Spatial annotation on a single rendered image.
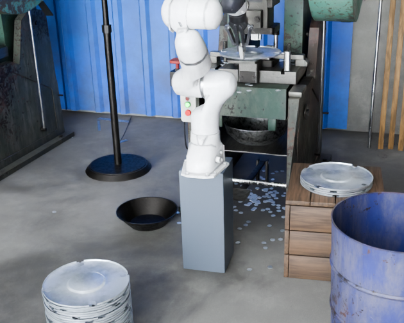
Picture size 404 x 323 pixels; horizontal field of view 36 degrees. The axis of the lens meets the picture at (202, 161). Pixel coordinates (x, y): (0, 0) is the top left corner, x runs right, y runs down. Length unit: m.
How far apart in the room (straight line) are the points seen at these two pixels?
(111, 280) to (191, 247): 0.54
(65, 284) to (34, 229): 0.97
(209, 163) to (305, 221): 0.44
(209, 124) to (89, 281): 0.75
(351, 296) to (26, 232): 1.68
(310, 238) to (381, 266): 0.64
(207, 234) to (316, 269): 0.46
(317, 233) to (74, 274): 0.95
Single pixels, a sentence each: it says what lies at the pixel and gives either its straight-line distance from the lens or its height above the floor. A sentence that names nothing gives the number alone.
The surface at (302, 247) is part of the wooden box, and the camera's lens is 2.51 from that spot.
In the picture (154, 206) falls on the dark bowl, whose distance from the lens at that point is 3.12.
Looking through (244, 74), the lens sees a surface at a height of 0.69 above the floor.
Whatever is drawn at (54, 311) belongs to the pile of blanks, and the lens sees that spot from 2.12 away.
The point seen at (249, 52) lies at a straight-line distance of 2.93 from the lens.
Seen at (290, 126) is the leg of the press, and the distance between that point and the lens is 2.82.
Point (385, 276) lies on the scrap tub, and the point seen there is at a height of 0.39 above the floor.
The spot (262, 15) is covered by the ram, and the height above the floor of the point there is 0.95.
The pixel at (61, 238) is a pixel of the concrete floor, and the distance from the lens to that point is 2.99.
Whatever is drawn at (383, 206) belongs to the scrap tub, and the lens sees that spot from 2.24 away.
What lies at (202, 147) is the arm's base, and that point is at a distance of 2.39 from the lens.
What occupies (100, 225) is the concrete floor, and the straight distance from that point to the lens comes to 3.06.
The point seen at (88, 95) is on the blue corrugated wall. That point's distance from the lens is 4.80.
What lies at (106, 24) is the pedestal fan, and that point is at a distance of 3.46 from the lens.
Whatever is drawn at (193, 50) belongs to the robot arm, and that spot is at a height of 0.95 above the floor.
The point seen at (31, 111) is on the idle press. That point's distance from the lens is 4.04.
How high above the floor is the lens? 1.38
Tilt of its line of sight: 22 degrees down
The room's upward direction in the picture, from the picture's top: 2 degrees counter-clockwise
